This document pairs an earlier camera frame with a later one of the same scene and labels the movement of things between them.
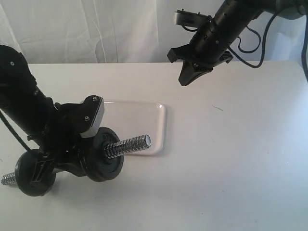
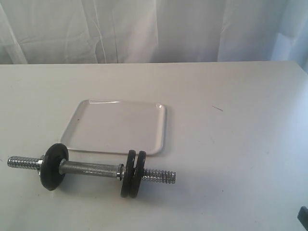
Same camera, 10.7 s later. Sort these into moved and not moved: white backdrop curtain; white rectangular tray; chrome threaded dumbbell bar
Moved: chrome threaded dumbbell bar
Not moved: white backdrop curtain; white rectangular tray
